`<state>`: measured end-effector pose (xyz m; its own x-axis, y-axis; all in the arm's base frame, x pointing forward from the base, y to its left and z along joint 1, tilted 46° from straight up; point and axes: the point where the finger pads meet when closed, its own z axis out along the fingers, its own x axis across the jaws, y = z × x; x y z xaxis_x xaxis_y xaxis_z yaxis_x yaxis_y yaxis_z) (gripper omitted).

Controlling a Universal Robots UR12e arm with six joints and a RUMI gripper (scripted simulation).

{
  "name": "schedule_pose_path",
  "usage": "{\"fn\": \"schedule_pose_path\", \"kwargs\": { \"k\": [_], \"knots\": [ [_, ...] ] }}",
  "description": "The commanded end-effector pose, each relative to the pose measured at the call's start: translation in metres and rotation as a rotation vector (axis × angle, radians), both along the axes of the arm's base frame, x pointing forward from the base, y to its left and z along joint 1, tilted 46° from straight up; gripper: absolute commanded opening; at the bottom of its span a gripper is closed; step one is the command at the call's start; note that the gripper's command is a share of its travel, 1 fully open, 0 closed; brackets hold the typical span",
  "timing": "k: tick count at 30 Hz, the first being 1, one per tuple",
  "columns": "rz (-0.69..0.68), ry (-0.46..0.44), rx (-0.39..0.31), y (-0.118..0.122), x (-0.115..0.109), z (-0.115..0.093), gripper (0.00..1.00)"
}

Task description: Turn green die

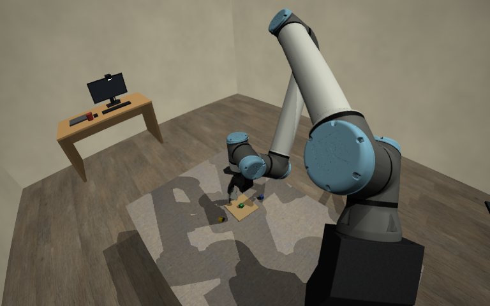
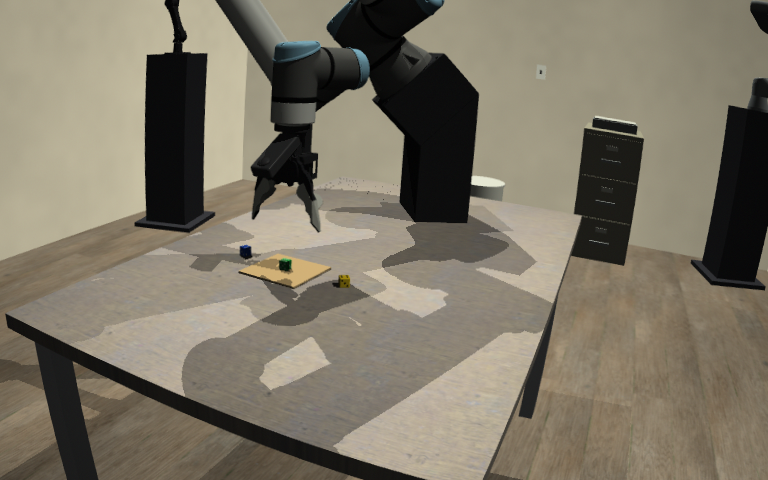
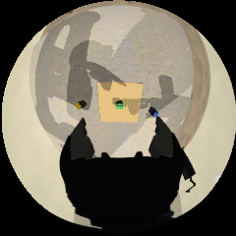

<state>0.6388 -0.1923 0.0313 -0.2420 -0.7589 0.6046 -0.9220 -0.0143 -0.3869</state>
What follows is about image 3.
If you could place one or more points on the blue die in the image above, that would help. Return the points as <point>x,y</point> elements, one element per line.
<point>154,113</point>

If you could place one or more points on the green die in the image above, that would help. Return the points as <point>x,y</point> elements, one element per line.
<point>119,105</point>

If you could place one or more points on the yellow die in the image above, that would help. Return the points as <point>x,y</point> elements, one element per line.
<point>79,104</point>

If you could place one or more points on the tan flat mat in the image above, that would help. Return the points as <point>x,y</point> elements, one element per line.
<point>111,92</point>

